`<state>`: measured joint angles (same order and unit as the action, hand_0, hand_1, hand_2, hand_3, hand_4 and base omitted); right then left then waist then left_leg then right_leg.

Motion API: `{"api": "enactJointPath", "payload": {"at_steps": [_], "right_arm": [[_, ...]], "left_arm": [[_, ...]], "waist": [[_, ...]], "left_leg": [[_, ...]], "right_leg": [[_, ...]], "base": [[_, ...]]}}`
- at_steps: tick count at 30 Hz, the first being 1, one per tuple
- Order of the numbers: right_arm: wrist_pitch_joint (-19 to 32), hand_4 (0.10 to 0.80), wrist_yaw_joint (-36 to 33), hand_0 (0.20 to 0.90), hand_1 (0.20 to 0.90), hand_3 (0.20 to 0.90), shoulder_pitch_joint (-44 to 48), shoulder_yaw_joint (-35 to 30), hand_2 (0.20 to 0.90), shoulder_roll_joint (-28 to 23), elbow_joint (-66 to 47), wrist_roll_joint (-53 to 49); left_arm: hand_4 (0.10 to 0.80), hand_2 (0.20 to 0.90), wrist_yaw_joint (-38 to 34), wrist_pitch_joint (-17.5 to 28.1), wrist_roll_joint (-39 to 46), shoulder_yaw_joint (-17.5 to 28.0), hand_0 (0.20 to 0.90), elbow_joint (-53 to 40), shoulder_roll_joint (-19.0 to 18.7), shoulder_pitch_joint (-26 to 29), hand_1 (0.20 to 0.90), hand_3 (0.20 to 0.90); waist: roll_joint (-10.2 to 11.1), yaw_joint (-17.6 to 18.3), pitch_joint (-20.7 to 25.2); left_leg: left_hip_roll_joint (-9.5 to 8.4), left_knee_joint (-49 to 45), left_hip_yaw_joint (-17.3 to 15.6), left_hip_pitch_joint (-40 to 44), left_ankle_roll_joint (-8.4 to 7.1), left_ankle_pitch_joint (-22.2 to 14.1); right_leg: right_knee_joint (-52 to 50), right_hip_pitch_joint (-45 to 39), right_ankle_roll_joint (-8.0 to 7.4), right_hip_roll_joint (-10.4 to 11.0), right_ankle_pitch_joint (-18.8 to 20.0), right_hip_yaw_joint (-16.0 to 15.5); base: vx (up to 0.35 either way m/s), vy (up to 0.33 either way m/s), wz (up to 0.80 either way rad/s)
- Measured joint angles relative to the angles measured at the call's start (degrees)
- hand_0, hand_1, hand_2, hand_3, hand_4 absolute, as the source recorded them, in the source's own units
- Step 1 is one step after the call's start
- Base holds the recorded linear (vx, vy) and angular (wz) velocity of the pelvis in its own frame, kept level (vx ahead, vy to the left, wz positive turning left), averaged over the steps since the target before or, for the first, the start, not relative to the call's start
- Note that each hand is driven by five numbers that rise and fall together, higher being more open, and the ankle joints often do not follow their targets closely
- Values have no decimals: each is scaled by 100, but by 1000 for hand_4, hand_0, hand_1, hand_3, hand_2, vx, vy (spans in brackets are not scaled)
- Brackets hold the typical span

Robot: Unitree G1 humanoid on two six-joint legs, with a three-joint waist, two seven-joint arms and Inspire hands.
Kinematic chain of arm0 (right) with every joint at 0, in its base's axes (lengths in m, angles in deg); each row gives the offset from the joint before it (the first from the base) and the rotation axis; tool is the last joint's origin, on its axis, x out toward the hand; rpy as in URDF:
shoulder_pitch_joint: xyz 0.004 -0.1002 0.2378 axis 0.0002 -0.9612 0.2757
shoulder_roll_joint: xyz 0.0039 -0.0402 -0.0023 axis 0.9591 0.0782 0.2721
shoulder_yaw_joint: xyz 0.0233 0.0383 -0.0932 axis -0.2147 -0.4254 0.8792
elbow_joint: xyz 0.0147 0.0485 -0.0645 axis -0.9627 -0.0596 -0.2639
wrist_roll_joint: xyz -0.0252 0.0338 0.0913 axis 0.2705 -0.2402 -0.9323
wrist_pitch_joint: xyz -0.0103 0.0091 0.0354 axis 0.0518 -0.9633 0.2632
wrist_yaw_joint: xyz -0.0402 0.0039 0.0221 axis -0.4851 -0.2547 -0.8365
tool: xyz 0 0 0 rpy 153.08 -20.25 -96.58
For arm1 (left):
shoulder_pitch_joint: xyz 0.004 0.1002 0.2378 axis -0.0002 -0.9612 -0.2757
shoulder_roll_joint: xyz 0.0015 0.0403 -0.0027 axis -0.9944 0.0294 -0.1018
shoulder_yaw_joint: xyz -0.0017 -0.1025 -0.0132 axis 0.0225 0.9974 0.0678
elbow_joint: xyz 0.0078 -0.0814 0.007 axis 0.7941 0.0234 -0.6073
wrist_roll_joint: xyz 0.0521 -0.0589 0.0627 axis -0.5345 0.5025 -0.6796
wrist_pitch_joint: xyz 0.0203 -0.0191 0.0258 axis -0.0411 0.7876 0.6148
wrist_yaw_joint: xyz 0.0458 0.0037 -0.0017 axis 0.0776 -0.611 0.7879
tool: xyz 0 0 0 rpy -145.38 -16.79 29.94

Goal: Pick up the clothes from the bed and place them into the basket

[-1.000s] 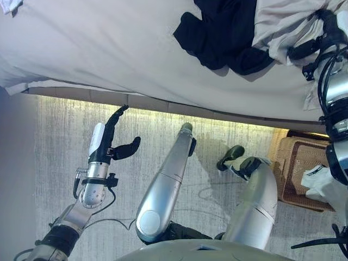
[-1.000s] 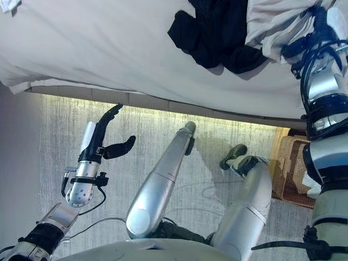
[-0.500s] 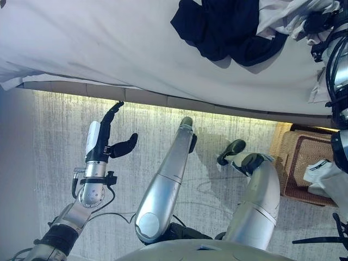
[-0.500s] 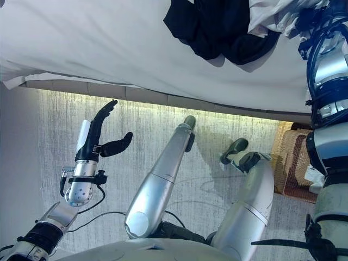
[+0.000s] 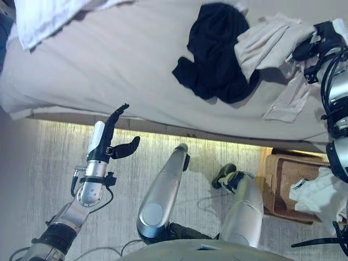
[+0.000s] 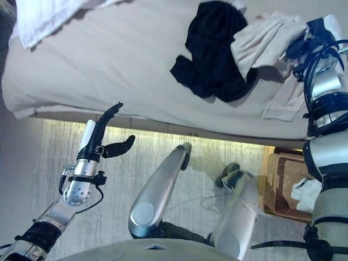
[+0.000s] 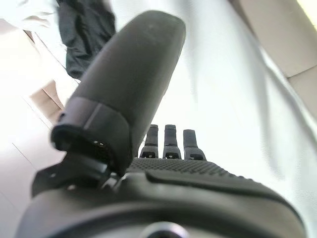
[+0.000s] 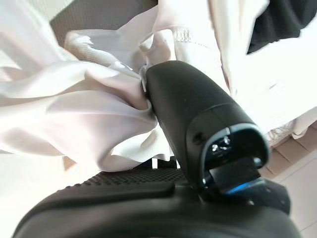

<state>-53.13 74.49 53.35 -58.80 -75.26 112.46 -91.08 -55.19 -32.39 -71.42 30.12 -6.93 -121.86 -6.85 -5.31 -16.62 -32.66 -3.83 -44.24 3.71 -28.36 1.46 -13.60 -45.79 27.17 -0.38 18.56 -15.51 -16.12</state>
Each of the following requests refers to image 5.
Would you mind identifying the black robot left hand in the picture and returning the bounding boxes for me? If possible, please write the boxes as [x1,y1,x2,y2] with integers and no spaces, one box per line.
[86,103,141,163]

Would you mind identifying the silver robot left leg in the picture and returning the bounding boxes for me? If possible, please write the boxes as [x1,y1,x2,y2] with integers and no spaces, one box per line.
[136,152,191,243]

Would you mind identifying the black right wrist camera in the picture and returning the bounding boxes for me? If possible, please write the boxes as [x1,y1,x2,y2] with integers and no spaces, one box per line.
[303,65,321,83]

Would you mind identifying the brown wicker basket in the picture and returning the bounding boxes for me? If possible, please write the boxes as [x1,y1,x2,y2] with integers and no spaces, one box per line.
[262,148,332,225]

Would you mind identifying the grey robot torso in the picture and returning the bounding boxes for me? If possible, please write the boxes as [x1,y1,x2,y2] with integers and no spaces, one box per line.
[116,239,276,261]

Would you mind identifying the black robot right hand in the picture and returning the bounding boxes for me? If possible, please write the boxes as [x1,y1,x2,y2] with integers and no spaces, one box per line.
[292,18,348,61]

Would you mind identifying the silver robot leg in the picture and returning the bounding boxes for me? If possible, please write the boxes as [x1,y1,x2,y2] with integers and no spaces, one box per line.
[219,173,264,248]
[136,152,191,243]

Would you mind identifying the white garment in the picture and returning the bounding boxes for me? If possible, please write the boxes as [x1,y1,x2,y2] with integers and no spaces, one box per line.
[288,167,348,236]

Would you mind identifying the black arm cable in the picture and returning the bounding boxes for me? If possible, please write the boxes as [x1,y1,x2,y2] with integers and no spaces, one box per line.
[71,167,114,215]
[319,48,348,121]

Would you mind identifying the silver robot right leg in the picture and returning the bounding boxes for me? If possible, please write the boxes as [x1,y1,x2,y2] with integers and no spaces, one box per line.
[219,173,264,248]

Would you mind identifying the white duvet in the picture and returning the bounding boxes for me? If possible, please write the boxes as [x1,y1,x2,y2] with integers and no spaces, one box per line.
[16,0,123,51]

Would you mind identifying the black garment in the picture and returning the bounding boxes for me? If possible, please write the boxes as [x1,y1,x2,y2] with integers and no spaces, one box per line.
[171,2,261,105]

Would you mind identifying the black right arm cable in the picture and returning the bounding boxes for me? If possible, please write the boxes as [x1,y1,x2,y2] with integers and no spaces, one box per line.
[319,48,348,121]

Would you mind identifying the grey striped rug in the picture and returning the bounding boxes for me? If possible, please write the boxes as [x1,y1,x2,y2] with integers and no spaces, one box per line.
[24,116,348,261]

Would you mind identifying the beige garment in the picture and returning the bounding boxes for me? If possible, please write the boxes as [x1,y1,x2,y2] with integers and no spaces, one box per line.
[234,13,319,123]

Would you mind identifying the bed with beige cover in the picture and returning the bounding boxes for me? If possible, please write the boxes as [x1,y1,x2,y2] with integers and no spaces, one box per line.
[0,0,348,153]

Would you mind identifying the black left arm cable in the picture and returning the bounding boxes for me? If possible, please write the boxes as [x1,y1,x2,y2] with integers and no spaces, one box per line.
[71,167,114,215]

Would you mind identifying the dark robot right foot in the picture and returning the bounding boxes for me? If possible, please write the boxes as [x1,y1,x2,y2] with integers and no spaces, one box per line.
[211,163,237,190]

